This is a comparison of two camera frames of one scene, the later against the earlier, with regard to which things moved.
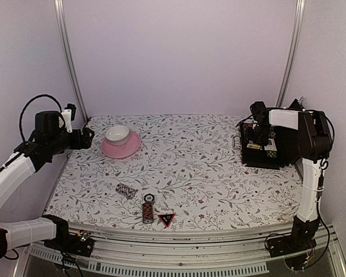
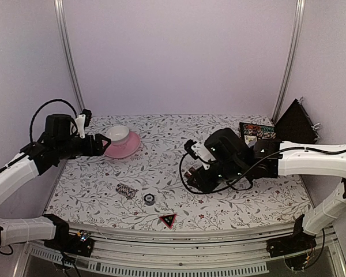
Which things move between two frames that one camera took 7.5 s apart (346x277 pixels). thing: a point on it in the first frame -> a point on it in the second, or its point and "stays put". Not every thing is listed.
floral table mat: x=169 y=171 stays put
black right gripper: x=264 y=141 -> x=203 y=184
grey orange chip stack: x=130 y=193 stays put
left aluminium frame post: x=60 y=11 stays put
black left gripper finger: x=88 y=143 -> x=105 y=146
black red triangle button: x=167 y=219 stays put
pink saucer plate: x=127 y=149 stays put
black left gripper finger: x=89 y=132 -> x=105 y=138
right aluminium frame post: x=291 y=54 stays put
